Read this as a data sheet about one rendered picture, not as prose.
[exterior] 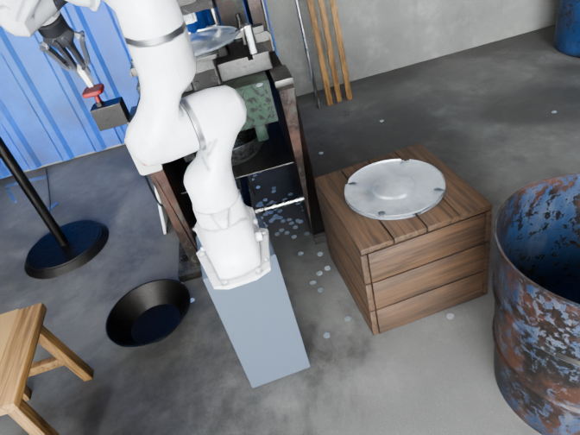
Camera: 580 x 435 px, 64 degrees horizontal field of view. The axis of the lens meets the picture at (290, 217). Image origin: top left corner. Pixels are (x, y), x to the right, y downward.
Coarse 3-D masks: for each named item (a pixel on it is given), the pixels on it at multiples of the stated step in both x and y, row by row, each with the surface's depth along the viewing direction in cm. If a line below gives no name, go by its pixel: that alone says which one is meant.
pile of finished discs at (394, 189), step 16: (400, 160) 147; (416, 160) 144; (352, 176) 146; (368, 176) 144; (384, 176) 141; (400, 176) 139; (416, 176) 139; (432, 176) 137; (352, 192) 139; (368, 192) 137; (384, 192) 134; (400, 192) 133; (416, 192) 132; (432, 192) 131; (352, 208) 133; (368, 208) 131; (384, 208) 130; (400, 208) 128; (416, 208) 127
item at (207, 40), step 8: (200, 32) 159; (208, 32) 157; (216, 32) 155; (224, 32) 152; (192, 40) 151; (200, 40) 149; (208, 40) 146; (216, 40) 147; (224, 40) 145; (232, 40) 143; (200, 48) 143; (208, 48) 141; (216, 48) 139
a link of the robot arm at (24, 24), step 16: (0, 0) 99; (16, 0) 96; (32, 0) 94; (48, 0) 106; (0, 16) 102; (16, 16) 100; (32, 16) 103; (48, 16) 108; (16, 32) 105; (32, 32) 107
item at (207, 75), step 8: (200, 56) 137; (208, 56) 135; (216, 56) 136; (200, 64) 148; (208, 64) 148; (216, 64) 149; (200, 72) 149; (208, 72) 150; (216, 72) 150; (192, 80) 150; (200, 80) 151; (208, 80) 151; (216, 80) 151; (192, 88) 152; (200, 88) 152
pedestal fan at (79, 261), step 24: (0, 144) 181; (24, 192) 194; (48, 192) 259; (48, 216) 202; (48, 240) 217; (72, 240) 213; (96, 240) 209; (24, 264) 211; (48, 264) 201; (72, 264) 200
